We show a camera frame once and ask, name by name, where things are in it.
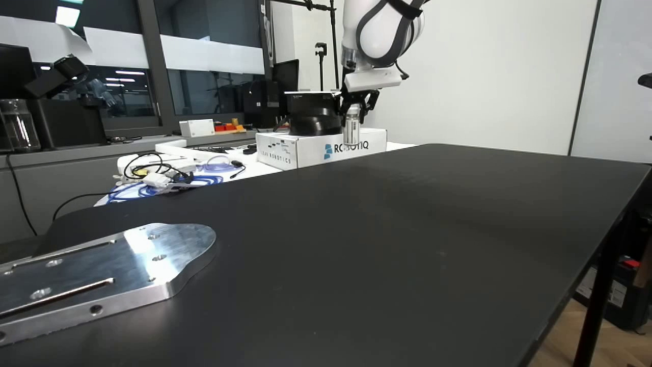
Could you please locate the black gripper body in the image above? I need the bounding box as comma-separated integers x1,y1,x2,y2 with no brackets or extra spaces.
345,87,383,109

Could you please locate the clear bottle with white cap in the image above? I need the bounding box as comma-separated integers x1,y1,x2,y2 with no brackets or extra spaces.
342,109,365,146

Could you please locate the black round device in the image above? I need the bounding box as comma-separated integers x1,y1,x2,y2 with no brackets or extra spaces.
281,90,345,137

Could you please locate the white printed cardboard box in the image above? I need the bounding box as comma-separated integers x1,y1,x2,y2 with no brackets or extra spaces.
255,127,389,171

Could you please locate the white side desk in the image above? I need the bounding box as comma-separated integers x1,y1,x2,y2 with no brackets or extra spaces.
91,138,418,208

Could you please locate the red orange tool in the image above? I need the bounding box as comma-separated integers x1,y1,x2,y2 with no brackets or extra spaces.
211,115,248,137

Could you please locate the small white carton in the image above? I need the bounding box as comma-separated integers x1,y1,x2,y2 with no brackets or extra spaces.
177,115,218,141

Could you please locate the aluminium mounting plate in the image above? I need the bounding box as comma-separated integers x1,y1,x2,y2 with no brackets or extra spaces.
0,220,220,348

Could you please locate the black table leg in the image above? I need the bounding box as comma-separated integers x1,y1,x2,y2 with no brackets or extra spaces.
573,226,627,367

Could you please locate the black crate with red part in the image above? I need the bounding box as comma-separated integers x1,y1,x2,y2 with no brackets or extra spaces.
601,249,652,332

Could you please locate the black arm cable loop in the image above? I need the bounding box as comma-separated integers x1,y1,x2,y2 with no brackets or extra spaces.
354,0,427,81

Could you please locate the dark window frame post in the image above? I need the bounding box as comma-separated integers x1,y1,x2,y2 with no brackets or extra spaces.
134,0,181,132

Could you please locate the white adapter with wires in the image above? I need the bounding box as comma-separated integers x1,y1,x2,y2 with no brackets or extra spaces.
113,150,195,195

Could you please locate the black angled camera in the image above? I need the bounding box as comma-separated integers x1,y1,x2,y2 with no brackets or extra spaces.
25,53,91,101

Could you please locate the black floor cable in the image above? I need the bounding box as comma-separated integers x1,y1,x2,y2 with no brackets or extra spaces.
4,150,106,238

